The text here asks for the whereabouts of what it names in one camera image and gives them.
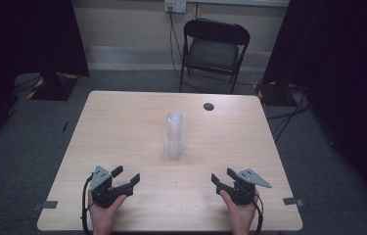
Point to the black stand base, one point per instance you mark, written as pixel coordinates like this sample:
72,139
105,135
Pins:
55,87
277,94

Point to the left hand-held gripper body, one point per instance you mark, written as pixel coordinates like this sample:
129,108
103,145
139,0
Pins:
103,192

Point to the person's right hand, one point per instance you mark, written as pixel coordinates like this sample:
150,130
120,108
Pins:
243,215

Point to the grey tape strip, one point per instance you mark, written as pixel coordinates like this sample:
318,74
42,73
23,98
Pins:
292,201
49,205

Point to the white wall socket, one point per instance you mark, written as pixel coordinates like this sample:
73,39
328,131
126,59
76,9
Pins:
175,5

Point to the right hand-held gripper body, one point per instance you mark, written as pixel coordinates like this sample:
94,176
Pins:
243,193

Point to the person's left hand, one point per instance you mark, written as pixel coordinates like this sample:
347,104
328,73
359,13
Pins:
103,215

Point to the black folding chair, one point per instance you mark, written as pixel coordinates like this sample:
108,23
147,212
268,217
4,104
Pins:
212,54

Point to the black table grommet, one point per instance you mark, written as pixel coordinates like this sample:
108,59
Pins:
208,106

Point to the black curtain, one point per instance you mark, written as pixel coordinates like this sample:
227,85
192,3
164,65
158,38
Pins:
24,39
341,65

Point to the stack of clear plastic cups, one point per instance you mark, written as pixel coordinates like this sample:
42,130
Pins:
174,137

